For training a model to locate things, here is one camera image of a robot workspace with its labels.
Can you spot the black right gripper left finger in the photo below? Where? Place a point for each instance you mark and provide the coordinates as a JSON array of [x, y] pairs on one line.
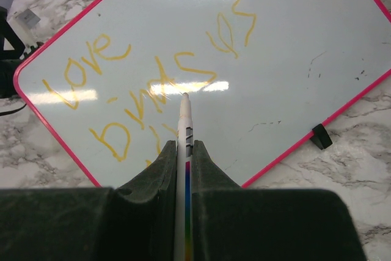
[[132, 222]]

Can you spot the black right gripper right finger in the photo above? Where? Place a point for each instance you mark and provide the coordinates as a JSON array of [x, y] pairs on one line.
[[233, 223]]

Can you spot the white marker pen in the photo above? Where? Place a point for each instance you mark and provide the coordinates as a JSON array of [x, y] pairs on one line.
[[183, 210]]

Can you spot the pink framed whiteboard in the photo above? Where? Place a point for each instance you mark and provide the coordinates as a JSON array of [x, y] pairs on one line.
[[260, 75]]

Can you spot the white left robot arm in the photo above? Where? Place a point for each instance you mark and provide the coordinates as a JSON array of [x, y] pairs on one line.
[[11, 50]]

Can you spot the black whiteboard stand clip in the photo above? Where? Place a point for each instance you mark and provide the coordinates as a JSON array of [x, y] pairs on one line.
[[320, 137]]

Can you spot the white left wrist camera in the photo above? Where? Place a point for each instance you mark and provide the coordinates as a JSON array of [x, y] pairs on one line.
[[23, 23]]

